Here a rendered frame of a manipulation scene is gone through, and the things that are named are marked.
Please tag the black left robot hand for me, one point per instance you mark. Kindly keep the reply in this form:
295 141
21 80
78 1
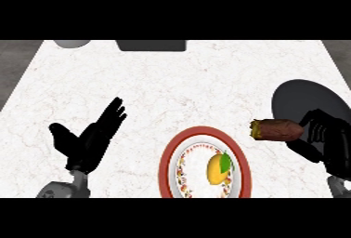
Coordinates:
89 142

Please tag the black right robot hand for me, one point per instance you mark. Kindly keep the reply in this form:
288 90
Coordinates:
331 141

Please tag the brown sweet potato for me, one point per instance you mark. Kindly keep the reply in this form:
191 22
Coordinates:
276 130

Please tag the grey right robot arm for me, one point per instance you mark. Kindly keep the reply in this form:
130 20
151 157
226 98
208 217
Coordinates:
341 187

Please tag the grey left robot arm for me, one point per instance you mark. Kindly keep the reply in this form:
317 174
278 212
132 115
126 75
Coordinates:
68 187

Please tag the dark grey pan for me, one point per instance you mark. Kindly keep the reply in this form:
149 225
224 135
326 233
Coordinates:
304 99

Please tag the red rimmed white plate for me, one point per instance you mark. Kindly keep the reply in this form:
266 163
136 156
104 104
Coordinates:
192 155

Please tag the yellow lemon with green leaf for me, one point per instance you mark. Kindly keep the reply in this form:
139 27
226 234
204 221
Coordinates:
219 169

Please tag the grey round bowl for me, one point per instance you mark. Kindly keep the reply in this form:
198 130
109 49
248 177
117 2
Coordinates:
71 43

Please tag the dark grey rectangular appliance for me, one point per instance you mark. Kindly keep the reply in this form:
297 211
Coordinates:
151 45

